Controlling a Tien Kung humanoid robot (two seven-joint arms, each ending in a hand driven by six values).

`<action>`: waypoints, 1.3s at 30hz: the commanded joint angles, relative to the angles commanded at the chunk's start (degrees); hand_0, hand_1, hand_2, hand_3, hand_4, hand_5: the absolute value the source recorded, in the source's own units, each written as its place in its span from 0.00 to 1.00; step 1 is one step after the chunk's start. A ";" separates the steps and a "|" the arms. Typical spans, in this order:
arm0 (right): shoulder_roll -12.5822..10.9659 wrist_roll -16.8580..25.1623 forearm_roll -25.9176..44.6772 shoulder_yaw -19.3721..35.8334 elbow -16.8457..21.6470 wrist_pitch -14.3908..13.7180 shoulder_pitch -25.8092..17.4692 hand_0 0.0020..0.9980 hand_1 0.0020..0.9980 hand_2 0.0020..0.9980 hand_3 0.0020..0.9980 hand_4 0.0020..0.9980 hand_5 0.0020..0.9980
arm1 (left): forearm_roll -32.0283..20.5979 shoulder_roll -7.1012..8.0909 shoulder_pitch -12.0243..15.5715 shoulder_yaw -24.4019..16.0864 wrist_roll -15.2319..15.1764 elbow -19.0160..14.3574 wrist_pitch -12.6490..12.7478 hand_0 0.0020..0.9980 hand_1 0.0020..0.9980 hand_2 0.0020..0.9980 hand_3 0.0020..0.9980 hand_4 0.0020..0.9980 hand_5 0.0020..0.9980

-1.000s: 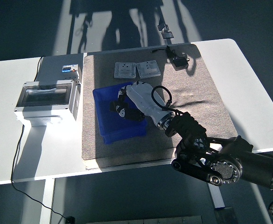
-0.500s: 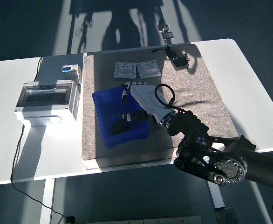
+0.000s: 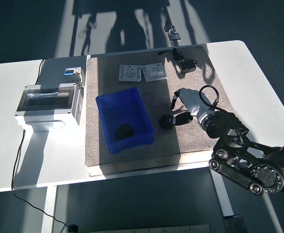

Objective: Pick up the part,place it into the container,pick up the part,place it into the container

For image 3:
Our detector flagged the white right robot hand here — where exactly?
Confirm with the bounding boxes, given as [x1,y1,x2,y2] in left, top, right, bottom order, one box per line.
[170,88,215,127]

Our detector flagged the black hexagonal nut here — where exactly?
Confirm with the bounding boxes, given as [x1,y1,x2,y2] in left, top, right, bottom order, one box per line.
[114,123,135,140]
[159,114,175,129]

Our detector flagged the blue plastic box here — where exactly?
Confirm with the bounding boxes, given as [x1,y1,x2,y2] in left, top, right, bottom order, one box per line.
[95,87,155,155]

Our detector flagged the grey electrical distribution box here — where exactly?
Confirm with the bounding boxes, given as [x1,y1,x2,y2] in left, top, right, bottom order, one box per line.
[15,82,85,132]

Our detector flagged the black power adapter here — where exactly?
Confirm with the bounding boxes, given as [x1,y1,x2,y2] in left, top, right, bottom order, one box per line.
[179,60,197,73]

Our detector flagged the grey socket plate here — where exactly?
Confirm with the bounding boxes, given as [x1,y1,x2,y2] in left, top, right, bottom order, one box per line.
[142,62,168,83]
[118,64,142,83]

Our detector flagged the grey-brown mat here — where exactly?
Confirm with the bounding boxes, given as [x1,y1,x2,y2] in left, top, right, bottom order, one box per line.
[84,45,249,177]

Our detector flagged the white table leg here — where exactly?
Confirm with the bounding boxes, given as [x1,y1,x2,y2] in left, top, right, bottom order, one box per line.
[40,186,58,233]
[209,167,235,217]

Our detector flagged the circuit breaker with blue label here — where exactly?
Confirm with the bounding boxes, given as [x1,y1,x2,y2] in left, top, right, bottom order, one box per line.
[63,67,84,85]

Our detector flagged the grey table foot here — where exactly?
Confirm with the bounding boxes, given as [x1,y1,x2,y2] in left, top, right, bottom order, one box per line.
[222,215,247,233]

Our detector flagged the grey metal plate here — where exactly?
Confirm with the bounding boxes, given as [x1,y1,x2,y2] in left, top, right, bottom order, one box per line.
[88,223,212,233]

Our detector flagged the black adapter cord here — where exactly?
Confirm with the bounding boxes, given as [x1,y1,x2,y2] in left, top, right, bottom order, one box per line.
[158,47,186,63]

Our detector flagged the black floor bracket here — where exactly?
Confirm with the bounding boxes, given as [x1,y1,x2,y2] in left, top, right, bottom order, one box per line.
[165,20,176,33]

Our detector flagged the thin black power cable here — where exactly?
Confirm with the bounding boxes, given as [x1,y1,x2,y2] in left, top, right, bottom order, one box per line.
[11,58,71,228]

